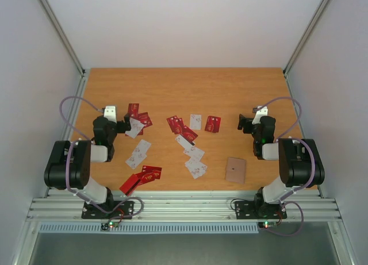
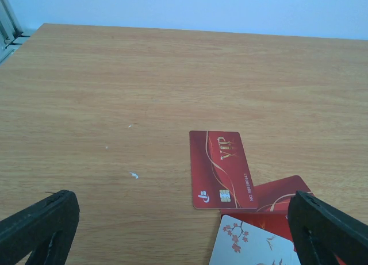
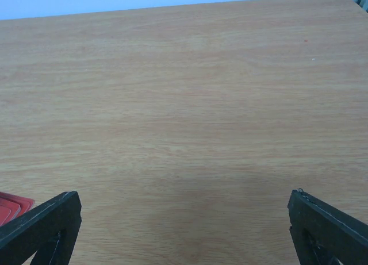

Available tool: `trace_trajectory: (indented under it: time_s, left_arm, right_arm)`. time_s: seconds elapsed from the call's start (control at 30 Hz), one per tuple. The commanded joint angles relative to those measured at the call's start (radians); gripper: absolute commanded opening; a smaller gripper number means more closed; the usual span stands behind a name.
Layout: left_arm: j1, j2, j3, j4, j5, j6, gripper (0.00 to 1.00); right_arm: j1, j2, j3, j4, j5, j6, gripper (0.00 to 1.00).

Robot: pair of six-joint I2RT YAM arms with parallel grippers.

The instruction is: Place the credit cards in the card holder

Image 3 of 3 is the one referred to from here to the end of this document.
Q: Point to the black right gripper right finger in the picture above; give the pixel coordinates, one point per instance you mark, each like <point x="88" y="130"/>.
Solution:
<point x="323" y="234"/>

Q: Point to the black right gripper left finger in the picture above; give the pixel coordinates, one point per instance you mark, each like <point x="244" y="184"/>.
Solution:
<point x="48" y="232"/>

